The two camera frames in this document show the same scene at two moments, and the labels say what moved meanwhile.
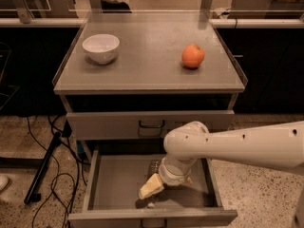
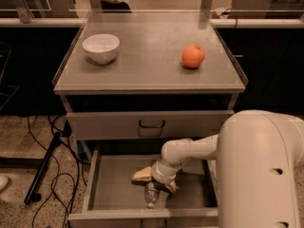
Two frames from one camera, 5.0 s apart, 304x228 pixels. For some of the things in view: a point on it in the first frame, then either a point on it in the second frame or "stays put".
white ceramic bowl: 102,48 stays put
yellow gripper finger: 189,180 → 172,187
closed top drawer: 139,124 stays put
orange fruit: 193,55 stays put
